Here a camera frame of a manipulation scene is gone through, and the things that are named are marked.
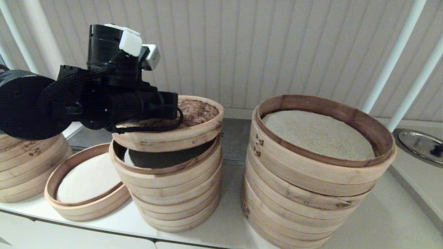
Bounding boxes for small woven bamboo steamer lid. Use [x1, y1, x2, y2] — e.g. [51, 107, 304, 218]
[111, 95, 225, 153]

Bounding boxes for white round steamer liner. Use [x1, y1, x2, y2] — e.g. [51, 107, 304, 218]
[124, 138, 216, 169]

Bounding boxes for medium bamboo steamer basket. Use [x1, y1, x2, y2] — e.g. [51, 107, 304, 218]
[138, 194, 220, 229]
[44, 143, 132, 214]
[125, 169, 222, 211]
[132, 182, 222, 222]
[52, 194, 132, 222]
[109, 133, 222, 188]
[117, 157, 222, 200]
[145, 204, 217, 233]

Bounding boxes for beige mesh steamer liner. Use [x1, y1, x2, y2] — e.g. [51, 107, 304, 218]
[261, 111, 375, 160]

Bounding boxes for round stainless steel lid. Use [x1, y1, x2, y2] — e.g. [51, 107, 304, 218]
[397, 131, 443, 165]

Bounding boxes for white plastic joint cover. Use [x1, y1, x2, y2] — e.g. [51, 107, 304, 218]
[104, 24, 143, 57]

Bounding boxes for thin white metal pole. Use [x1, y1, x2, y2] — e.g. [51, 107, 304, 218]
[0, 0, 44, 75]
[360, 0, 427, 115]
[385, 36, 443, 133]

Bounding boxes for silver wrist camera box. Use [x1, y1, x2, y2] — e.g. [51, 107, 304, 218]
[140, 44, 162, 71]

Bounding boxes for black braided cable sleeve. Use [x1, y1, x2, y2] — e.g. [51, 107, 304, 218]
[37, 65, 116, 114]

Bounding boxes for wide white post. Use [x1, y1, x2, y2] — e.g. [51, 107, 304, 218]
[24, 0, 90, 82]

